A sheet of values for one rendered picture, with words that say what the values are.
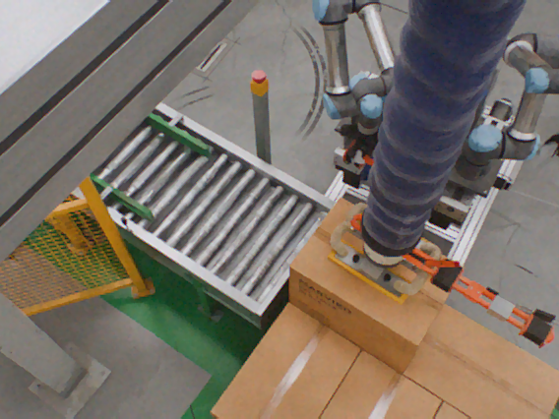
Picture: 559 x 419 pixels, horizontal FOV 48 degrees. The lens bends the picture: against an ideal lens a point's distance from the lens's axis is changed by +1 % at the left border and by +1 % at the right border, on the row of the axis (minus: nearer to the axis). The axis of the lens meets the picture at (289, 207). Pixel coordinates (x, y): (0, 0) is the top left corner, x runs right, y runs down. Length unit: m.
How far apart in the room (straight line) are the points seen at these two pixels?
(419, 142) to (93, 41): 1.34
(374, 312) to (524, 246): 1.58
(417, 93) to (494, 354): 1.71
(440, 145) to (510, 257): 2.23
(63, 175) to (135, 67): 0.08
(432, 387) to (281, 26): 2.84
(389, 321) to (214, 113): 2.18
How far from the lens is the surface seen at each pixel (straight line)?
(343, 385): 2.82
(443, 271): 2.34
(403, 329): 2.50
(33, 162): 0.37
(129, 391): 3.47
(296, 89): 4.29
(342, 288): 2.53
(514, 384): 2.98
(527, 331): 2.34
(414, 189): 1.83
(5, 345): 2.78
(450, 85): 1.47
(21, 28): 0.36
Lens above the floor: 3.28
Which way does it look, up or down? 61 degrees down
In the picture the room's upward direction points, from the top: straight up
